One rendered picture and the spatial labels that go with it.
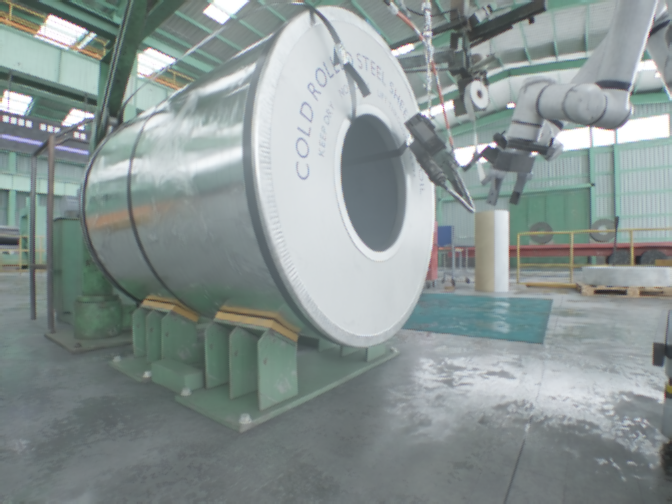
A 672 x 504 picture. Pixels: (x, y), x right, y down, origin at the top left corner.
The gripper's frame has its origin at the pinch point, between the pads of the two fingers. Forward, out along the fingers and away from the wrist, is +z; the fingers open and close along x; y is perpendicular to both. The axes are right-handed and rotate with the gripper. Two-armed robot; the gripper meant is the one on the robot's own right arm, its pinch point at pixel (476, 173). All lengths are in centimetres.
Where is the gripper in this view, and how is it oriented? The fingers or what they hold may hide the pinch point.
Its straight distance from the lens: 166.6
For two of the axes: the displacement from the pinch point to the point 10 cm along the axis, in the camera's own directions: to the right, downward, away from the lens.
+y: 6.0, 4.2, 6.8
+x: -3.4, -6.3, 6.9
